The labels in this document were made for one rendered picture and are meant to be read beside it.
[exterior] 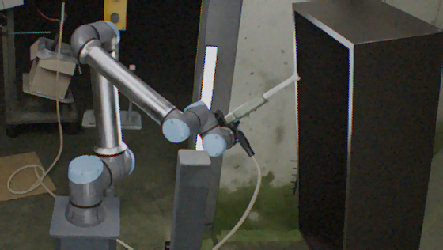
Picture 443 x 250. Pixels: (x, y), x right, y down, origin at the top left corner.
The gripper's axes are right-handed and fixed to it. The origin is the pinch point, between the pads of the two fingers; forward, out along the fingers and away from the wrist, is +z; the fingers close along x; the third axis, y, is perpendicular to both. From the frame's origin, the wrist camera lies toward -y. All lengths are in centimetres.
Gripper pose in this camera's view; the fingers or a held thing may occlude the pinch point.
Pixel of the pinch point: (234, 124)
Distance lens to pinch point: 233.8
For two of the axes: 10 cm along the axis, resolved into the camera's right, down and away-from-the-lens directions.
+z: 3.3, -1.9, 9.2
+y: 5.6, 8.3, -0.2
